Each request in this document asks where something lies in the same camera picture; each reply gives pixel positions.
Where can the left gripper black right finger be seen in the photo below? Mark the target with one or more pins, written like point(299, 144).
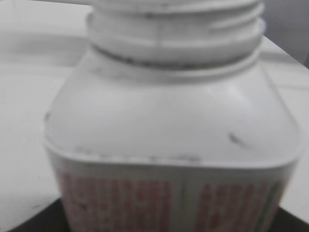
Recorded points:
point(287, 222)

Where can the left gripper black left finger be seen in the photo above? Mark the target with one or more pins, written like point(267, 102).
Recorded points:
point(50, 219)

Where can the white square plastic bottle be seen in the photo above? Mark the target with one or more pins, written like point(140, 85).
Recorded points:
point(169, 123)

